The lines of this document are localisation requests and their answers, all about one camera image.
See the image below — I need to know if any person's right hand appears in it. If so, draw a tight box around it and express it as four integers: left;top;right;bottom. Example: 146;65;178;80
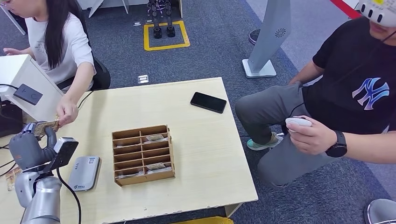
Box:
3;47;24;57

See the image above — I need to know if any red floor strip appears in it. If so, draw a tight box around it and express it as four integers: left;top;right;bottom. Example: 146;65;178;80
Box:
329;0;361;20

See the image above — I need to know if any black flat scanner device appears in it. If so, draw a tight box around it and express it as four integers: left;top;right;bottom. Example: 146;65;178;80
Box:
13;84;43;106

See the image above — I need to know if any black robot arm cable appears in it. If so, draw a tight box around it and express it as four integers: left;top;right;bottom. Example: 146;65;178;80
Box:
57;167;82;224

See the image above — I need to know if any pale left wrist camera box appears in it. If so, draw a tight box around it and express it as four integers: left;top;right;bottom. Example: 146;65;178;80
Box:
53;137;79;169

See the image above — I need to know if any thin black remote cable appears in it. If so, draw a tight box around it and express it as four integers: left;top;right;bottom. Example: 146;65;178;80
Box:
269;103;307;129

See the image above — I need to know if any black office chair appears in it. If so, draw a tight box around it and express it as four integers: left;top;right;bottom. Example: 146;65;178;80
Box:
56;0;111;91

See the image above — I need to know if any black wristwatch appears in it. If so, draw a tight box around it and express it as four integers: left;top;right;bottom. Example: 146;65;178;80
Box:
325;130;348;158

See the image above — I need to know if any grey card reader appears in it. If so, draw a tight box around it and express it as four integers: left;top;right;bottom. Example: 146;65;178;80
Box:
67;155;102;192

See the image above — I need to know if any operator person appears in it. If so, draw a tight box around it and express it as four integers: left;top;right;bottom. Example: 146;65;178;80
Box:
234;0;396;189

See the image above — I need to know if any patterned room key card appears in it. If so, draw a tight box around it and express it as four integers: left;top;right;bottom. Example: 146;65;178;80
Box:
146;163;172;175
145;134;169;143
117;172;144;180

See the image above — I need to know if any white furniture frame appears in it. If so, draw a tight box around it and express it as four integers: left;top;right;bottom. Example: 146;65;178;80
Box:
77;0;149;18

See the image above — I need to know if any white headset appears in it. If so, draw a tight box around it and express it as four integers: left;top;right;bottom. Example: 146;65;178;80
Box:
355;0;396;28

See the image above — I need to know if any patterned ID card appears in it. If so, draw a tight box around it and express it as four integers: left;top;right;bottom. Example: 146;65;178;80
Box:
32;120;60;137

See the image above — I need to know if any yellow floor tape strip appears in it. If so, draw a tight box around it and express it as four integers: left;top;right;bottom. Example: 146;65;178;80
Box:
171;217;234;224

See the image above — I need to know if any grey kiosk stand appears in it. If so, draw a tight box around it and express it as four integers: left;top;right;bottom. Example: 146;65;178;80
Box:
241;0;292;79

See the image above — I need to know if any wooden slotted organizer box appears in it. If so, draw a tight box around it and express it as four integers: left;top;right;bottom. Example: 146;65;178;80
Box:
112;124;176;187

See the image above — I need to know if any white handheld remote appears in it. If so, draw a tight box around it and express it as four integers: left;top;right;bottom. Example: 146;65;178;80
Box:
285;117;312;133

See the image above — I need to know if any black box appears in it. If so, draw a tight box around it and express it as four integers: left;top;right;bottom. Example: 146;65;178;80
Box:
0;100;23;138

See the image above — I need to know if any person's left hand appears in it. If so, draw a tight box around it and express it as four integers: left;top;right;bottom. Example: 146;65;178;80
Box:
56;96;79;128

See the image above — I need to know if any white cabinet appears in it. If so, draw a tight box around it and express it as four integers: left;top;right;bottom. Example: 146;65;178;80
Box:
0;55;64;122

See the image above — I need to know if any yellow floor tape square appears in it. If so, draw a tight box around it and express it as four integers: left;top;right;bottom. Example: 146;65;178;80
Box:
143;21;191;52

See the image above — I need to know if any black shoe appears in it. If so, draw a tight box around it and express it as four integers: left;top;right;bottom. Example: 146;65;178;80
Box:
248;28;262;46

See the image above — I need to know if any operator's left hand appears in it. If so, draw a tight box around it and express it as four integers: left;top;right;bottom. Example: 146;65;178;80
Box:
288;119;338;155

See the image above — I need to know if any teal sneaker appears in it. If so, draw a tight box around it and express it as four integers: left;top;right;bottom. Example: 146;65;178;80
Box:
246;133;283;152

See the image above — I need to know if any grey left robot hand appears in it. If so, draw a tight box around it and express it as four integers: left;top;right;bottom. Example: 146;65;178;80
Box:
8;122;58;171

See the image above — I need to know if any black smartphone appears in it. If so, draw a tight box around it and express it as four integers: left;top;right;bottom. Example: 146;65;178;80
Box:
190;91;227;114

